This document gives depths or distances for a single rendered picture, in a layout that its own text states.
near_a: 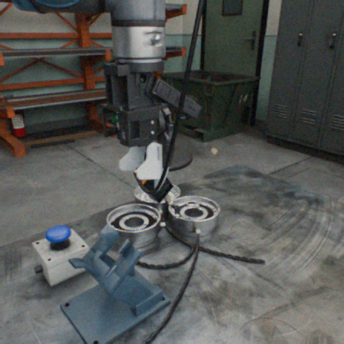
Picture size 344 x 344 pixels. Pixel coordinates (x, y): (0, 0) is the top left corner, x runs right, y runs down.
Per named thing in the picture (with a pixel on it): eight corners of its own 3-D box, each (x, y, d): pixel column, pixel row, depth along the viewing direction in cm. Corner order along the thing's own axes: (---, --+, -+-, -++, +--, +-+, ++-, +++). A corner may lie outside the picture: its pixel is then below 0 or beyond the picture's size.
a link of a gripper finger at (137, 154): (115, 186, 57) (114, 137, 52) (142, 178, 60) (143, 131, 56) (125, 194, 55) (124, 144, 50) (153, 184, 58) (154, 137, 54)
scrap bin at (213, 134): (157, 127, 432) (156, 72, 403) (198, 119, 474) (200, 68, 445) (213, 147, 358) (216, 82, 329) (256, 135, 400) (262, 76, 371)
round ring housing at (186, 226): (167, 213, 73) (167, 196, 71) (213, 210, 73) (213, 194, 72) (170, 239, 63) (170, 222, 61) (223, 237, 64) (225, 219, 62)
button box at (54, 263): (74, 248, 61) (71, 226, 59) (91, 268, 56) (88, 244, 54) (29, 266, 56) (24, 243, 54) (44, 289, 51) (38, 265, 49)
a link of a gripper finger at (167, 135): (150, 165, 54) (145, 113, 51) (158, 162, 55) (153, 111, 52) (168, 170, 51) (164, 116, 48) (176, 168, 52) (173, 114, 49)
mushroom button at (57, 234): (68, 244, 58) (64, 220, 56) (77, 255, 55) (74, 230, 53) (45, 253, 55) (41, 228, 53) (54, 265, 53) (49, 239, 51)
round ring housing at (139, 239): (106, 253, 60) (104, 233, 58) (110, 222, 69) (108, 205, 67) (163, 248, 61) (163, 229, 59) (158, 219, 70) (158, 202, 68)
